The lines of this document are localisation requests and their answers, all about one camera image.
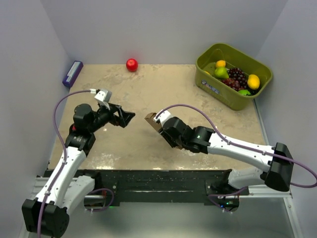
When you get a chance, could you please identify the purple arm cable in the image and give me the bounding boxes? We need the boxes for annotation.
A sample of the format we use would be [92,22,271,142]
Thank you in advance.
[36,89,97,238]
[156,104,317,188]

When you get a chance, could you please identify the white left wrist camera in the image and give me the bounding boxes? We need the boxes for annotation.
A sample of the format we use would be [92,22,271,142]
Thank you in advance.
[94,90,112,110]

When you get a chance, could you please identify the red apple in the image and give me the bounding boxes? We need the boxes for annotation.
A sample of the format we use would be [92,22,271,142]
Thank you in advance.
[126,58,138,72]

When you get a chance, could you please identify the green plastic tub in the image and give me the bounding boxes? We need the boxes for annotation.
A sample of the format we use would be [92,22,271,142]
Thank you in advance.
[195,43,273,111]

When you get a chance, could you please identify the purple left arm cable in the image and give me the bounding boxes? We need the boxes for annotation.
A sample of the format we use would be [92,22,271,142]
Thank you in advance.
[36,89,97,238]

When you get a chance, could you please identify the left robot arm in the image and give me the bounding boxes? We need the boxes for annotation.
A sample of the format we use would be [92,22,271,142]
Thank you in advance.
[22,104,135,238]

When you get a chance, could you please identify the dark purple grapes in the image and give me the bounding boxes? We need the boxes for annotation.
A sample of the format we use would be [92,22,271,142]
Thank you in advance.
[221,67,247,91]

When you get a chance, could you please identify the brown cardboard box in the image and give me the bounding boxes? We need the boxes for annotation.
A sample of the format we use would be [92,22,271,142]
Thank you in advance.
[145,113,182,150]

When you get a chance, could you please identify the green apple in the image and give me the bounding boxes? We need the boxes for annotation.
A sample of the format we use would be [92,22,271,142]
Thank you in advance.
[238,89,252,96]

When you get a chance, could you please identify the aluminium frame rail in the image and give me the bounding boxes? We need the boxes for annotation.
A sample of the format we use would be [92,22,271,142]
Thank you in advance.
[22,103,296,238]

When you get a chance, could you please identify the green pear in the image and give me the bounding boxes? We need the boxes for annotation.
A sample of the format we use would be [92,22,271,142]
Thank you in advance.
[214,67,229,79]

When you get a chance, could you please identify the yellow lemon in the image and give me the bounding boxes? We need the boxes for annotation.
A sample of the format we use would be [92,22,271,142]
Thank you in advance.
[247,74,260,90]

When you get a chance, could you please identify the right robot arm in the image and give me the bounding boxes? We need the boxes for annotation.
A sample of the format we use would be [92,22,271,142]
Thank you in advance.
[156,117,294,195]

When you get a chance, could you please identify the purple rectangular box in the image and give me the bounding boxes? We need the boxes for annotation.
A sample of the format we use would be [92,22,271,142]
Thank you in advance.
[62,60,84,88]

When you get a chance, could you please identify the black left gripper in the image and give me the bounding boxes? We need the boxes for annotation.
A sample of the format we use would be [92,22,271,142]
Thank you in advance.
[89,101,134,133]

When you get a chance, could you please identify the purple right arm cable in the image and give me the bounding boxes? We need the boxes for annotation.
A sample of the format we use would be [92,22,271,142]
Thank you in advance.
[156,104,317,188]

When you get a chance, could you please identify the orange fruit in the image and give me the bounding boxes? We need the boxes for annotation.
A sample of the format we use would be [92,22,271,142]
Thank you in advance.
[215,60,226,68]

